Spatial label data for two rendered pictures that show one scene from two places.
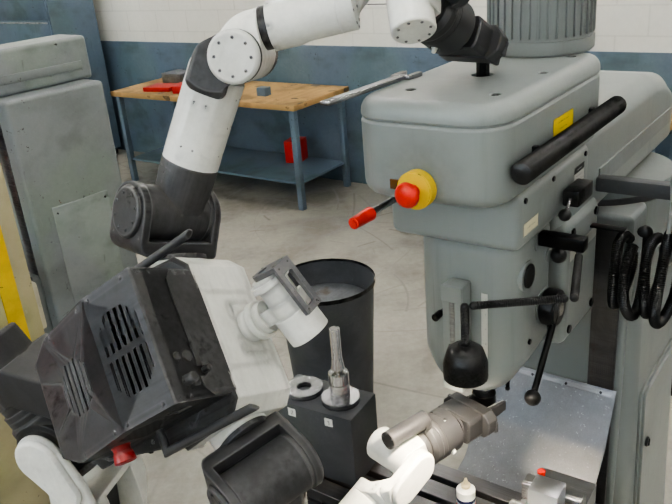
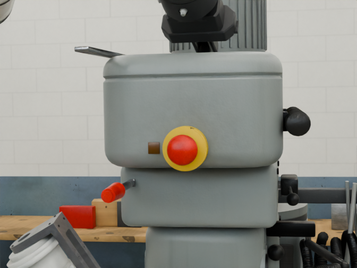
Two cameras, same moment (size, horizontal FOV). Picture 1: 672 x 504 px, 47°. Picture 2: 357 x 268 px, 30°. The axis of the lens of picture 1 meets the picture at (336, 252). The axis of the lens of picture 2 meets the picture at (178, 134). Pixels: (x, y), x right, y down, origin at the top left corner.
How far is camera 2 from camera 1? 54 cm
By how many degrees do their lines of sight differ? 34
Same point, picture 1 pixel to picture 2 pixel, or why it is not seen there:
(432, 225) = (174, 210)
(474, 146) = (252, 93)
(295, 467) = not seen: outside the picture
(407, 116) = (172, 67)
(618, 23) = not seen: hidden behind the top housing
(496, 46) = (231, 22)
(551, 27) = (241, 37)
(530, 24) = not seen: hidden behind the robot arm
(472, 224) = (223, 202)
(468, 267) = (209, 260)
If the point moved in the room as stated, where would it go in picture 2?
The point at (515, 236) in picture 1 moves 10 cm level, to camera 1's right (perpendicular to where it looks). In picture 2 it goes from (272, 209) to (324, 202)
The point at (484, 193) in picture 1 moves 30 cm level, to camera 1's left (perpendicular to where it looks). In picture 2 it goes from (262, 146) to (46, 159)
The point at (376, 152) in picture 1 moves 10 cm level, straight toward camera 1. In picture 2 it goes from (130, 113) to (159, 114)
